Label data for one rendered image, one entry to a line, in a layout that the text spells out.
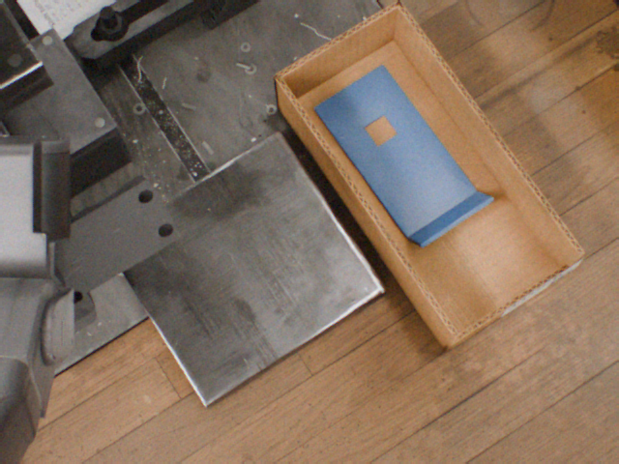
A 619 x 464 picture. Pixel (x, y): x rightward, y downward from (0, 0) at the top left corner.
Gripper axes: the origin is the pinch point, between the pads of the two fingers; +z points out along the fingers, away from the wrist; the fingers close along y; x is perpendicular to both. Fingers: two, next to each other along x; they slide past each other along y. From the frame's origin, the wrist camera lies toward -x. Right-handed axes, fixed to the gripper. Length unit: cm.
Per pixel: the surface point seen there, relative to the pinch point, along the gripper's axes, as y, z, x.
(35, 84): 10.4, -7.8, -7.6
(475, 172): -13.7, 3.5, -34.8
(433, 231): -15.1, 0.2, -28.6
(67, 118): 6.6, 5.5, -8.6
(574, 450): -34.4, -6.5, -28.6
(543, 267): -22.2, -0.9, -34.9
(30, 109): 8.5, 6.5, -6.5
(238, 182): -4.8, 6.7, -17.8
